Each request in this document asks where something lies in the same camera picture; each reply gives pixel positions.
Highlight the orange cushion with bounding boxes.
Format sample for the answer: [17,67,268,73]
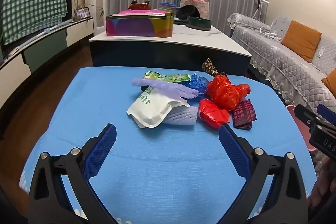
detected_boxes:
[322,76,336,98]
[281,20,322,63]

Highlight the blue crumpled plastic bag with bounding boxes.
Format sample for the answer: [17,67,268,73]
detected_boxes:
[187,74,209,94]

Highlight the purple foam net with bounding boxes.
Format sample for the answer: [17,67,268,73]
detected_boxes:
[132,78,199,100]

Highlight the white pouch packet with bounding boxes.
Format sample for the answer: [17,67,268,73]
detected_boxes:
[127,86,189,129]

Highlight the blue tablecloth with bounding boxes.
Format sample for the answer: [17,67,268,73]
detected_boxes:
[20,67,318,224]

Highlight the white top coffee table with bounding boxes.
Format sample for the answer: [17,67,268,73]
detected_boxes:
[89,23,253,75]

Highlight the black hat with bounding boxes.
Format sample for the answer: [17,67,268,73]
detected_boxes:
[175,4,201,19]

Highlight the red plastic bag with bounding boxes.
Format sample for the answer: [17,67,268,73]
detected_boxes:
[206,74,251,111]

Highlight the pink lace basket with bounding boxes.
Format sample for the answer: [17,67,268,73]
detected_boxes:
[180,0,210,20]

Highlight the brown floral cloth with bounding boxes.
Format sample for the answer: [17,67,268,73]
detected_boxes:
[202,58,227,77]

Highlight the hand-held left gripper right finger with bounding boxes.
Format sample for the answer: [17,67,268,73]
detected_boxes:
[218,124,308,224]

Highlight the photo frame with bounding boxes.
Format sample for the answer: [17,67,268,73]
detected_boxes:
[74,7,91,18]

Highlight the dark red printed packet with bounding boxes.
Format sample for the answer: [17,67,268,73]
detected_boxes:
[231,99,256,130]

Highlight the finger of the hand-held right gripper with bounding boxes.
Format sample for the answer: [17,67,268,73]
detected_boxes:
[317,103,336,123]
[294,104,319,130]

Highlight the green checked cloth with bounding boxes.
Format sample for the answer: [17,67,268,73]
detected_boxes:
[1,0,67,45]

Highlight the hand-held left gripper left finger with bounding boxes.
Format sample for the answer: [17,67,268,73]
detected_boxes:
[28,123,117,224]

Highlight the colourful tin box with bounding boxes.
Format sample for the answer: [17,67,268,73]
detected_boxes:
[105,12,175,38]

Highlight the grey quilted sofa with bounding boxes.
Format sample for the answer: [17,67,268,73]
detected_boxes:
[227,13,336,188]

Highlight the person's right hand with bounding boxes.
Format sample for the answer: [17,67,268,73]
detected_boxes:
[308,157,336,214]

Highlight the white green TV cabinet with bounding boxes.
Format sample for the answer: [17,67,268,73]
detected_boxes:
[0,17,95,111]

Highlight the stack of coloured bowls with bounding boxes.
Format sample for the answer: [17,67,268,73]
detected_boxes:
[159,2,176,16]

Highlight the red teapot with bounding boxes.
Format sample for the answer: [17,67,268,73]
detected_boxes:
[128,0,152,11]

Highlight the light blue rod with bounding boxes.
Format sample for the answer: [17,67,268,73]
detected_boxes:
[7,21,72,56]

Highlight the red wrapper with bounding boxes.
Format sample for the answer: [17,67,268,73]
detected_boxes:
[198,99,231,129]

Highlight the white foam fruit net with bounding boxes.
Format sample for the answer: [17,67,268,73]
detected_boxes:
[160,106,199,126]

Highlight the green snack wrapper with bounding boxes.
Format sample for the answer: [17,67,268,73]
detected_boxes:
[142,70,192,83]

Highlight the white power strip cable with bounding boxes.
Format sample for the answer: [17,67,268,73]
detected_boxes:
[259,26,282,41]

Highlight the dark green bowl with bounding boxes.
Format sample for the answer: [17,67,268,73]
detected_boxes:
[186,16,212,31]

